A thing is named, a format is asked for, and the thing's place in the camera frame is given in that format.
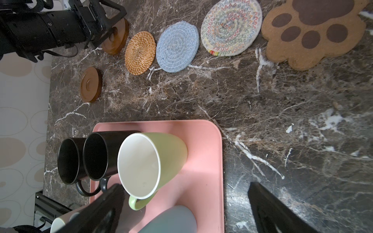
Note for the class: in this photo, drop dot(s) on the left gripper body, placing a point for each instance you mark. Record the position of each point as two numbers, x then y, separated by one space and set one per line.
90 24

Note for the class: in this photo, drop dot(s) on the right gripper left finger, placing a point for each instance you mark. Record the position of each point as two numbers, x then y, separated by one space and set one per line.
102 216

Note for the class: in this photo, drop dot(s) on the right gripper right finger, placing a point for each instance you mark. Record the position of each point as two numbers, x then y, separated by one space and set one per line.
271 215

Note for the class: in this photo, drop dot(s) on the brown wooden coaster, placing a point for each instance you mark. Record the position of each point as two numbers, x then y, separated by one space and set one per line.
116 42
91 85

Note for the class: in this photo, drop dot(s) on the woven rattan coaster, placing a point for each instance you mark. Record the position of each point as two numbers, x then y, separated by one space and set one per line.
140 53

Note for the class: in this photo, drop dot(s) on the blue woven coaster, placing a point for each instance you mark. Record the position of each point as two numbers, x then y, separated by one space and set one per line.
177 47

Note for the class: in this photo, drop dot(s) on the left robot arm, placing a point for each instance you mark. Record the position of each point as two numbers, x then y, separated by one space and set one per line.
32 32

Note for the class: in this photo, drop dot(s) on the multicolour woven coaster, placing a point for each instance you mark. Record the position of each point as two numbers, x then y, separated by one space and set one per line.
230 27

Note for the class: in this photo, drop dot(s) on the cork paw coaster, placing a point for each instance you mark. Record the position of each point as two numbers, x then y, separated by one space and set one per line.
304 32

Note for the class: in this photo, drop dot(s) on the black mug left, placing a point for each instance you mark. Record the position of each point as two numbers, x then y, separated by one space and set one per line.
70 164

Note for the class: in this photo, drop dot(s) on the black mug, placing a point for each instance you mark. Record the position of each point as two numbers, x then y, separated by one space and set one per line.
70 164
100 155

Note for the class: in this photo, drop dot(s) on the black mug right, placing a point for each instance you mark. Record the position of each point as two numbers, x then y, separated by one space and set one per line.
100 155

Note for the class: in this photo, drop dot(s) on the green mug white inside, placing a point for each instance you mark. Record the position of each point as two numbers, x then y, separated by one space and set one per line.
148 161

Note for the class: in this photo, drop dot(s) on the grey mug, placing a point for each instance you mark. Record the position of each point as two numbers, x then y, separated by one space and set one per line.
178 219

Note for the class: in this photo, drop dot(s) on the pink plastic tray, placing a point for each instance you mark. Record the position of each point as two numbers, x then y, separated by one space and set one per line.
199 185

